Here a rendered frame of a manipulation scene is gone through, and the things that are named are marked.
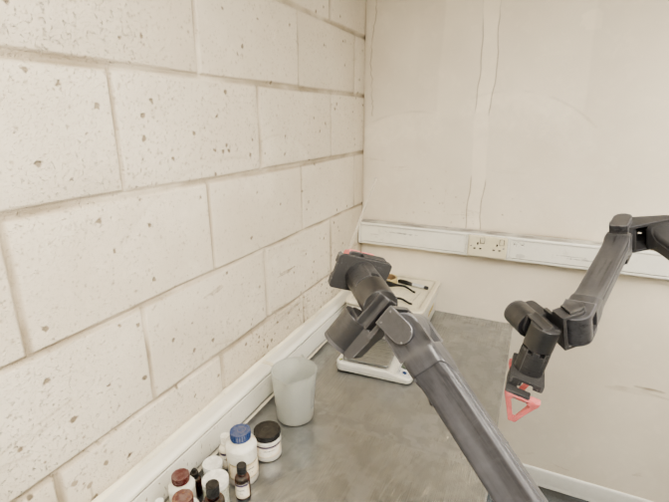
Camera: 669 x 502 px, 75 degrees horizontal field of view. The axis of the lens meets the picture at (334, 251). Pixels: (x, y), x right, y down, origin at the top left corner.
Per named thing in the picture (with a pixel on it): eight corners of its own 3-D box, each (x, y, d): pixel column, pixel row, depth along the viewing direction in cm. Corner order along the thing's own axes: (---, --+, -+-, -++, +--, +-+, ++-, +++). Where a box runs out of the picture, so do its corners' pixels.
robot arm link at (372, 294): (407, 304, 68) (381, 287, 65) (378, 337, 69) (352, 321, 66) (391, 283, 74) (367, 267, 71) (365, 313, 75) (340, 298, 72)
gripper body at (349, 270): (376, 292, 81) (390, 313, 75) (326, 281, 78) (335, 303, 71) (389, 261, 79) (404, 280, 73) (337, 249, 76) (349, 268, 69)
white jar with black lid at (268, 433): (253, 446, 113) (251, 422, 111) (279, 440, 115) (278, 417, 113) (256, 465, 107) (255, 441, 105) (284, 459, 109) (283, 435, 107)
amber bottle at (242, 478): (238, 488, 100) (235, 458, 98) (252, 489, 100) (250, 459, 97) (234, 501, 97) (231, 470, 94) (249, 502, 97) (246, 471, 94)
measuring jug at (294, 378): (284, 390, 136) (282, 347, 132) (325, 394, 134) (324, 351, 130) (265, 429, 119) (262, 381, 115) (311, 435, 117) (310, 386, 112)
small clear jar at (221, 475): (236, 495, 98) (234, 472, 96) (221, 517, 93) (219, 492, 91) (213, 489, 100) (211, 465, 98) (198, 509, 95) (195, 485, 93)
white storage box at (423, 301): (439, 311, 193) (442, 280, 189) (420, 350, 160) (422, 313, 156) (372, 300, 205) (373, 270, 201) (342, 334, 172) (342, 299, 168)
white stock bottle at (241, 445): (224, 471, 105) (220, 425, 101) (253, 460, 108) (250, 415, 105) (233, 492, 99) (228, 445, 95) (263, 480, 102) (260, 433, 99)
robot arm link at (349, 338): (433, 331, 70) (417, 332, 62) (386, 382, 72) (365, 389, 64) (380, 282, 75) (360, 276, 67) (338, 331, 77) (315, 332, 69)
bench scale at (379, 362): (410, 387, 138) (411, 374, 137) (334, 371, 148) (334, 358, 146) (422, 359, 155) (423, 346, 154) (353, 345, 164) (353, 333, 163)
